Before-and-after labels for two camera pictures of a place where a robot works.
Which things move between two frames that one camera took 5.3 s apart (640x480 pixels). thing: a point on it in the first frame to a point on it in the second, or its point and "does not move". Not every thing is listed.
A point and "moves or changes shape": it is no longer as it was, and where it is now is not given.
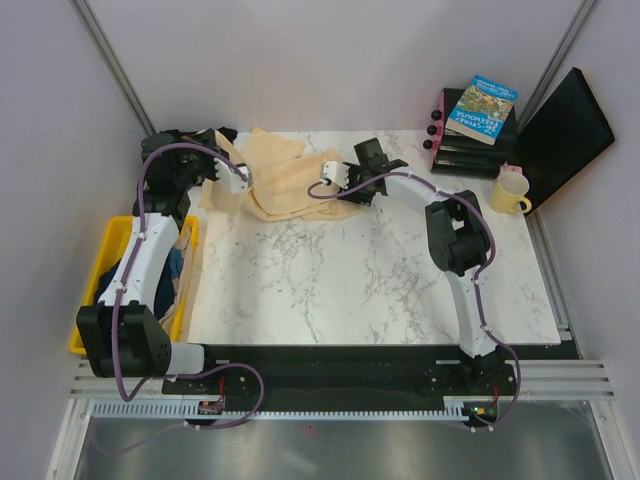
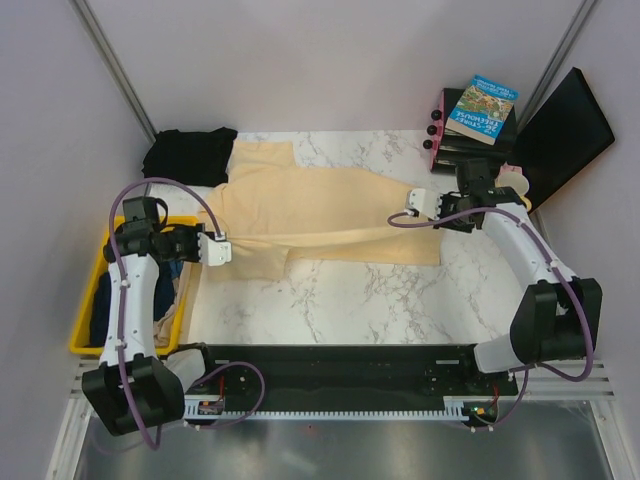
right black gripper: [364, 199] to [445, 224]
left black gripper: [206, 138] to [193, 232]
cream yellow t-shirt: [281, 179] moves or changes shape
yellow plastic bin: [115, 242] does not move
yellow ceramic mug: [509, 191] does not move
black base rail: [340, 373] does not move
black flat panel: [560, 138] does not move
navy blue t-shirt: [167, 287] does not move
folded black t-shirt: [184, 161] does not move
